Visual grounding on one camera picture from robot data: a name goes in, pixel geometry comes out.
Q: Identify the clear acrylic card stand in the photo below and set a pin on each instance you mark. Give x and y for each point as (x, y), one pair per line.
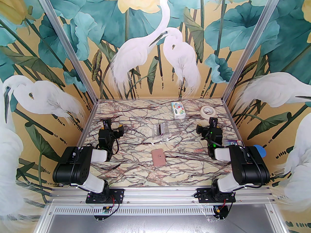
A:
(155, 136)

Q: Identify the grey card dark stripe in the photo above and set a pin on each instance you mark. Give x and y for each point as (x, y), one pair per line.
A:
(159, 129)

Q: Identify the pink leather card holder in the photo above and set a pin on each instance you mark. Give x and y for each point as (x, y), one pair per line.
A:
(158, 158)

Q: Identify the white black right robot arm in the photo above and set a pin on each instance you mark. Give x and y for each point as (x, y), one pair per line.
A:
(247, 166)

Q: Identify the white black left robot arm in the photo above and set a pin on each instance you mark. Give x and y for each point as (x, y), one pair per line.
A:
(73, 164)

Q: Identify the cream masking tape roll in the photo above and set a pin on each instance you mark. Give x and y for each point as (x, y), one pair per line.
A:
(206, 114)

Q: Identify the colourful marker pen pack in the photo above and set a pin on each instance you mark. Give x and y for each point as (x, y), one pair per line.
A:
(234, 142)

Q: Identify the white patterned tissue pack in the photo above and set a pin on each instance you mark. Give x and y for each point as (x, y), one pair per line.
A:
(178, 110)

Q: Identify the clear tube blue lid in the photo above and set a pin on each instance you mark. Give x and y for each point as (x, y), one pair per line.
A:
(260, 150)

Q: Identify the small controller circuit board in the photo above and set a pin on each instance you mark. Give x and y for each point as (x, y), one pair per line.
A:
(220, 211)
(105, 210)

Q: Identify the perforated metal panel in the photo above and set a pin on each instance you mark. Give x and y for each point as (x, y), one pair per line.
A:
(158, 223)

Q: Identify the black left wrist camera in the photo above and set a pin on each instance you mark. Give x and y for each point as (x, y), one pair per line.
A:
(107, 124)

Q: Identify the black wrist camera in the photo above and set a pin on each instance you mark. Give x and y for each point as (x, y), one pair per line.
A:
(213, 122)
(107, 124)

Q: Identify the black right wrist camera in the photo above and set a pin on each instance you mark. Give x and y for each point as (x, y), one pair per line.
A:
(213, 122)

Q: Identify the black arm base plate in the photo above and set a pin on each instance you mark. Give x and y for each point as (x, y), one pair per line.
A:
(203, 195)
(119, 194)

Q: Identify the aluminium front rail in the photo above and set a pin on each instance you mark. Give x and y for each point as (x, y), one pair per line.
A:
(158, 195)

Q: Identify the aluminium frame post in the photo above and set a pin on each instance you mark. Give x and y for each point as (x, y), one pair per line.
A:
(251, 42)
(68, 42)

